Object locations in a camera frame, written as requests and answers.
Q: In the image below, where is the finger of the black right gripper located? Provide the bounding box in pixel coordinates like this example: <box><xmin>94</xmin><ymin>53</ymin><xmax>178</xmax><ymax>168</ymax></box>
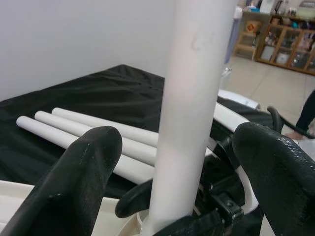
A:
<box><xmin>157</xmin><ymin>210</ymin><xmax>223</xmax><ymax>236</ymax></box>
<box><xmin>115</xmin><ymin>177</ymin><xmax>155</xmax><ymax>218</ymax></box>

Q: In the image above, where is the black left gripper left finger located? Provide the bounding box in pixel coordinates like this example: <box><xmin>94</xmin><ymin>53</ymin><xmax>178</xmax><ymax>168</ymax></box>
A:
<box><xmin>0</xmin><ymin>125</ymin><xmax>123</xmax><ymax>236</ymax></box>

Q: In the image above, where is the white plastic table leg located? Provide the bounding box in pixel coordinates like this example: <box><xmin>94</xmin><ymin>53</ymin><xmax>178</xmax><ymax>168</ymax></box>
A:
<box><xmin>52</xmin><ymin>107</ymin><xmax>159</xmax><ymax>148</ymax></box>
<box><xmin>34</xmin><ymin>110</ymin><xmax>158</xmax><ymax>168</ymax></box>
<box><xmin>16</xmin><ymin>115</ymin><xmax>156</xmax><ymax>185</ymax></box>
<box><xmin>144</xmin><ymin>0</ymin><xmax>238</xmax><ymax>236</ymax></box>

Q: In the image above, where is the tall white standing appliance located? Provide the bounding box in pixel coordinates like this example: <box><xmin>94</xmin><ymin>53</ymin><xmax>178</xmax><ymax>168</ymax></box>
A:
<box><xmin>224</xmin><ymin>6</ymin><xmax>244</xmax><ymax>63</ymax></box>

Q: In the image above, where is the wooden glass door cabinet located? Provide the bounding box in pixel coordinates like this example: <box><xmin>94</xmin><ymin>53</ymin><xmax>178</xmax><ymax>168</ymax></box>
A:
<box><xmin>254</xmin><ymin>14</ymin><xmax>315</xmax><ymax>76</ymax></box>

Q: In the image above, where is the brown cardboard box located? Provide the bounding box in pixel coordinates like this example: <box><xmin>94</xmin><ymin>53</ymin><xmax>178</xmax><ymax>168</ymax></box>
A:
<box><xmin>243</xmin><ymin>21</ymin><xmax>262</xmax><ymax>34</ymax></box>

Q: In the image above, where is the white plastic children table top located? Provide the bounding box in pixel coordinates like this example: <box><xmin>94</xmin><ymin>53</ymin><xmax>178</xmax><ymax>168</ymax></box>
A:
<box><xmin>0</xmin><ymin>180</ymin><xmax>155</xmax><ymax>236</ymax></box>

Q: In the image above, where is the black tablecloth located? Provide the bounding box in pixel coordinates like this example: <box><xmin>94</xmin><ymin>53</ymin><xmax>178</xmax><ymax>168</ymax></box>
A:
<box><xmin>0</xmin><ymin>64</ymin><xmax>298</xmax><ymax>197</ymax></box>

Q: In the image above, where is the person leg in dark trousers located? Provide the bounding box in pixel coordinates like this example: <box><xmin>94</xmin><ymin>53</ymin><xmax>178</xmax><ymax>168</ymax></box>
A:
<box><xmin>286</xmin><ymin>89</ymin><xmax>315</xmax><ymax>141</ymax></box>

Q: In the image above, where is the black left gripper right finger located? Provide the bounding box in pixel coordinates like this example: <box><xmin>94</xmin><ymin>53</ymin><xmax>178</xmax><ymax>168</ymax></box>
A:
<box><xmin>232</xmin><ymin>122</ymin><xmax>315</xmax><ymax>236</ymax></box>

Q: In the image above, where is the small wooden shelf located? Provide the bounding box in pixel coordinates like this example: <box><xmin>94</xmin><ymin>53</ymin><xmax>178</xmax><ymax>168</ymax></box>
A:
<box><xmin>232</xmin><ymin>11</ymin><xmax>270</xmax><ymax>60</ymax></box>

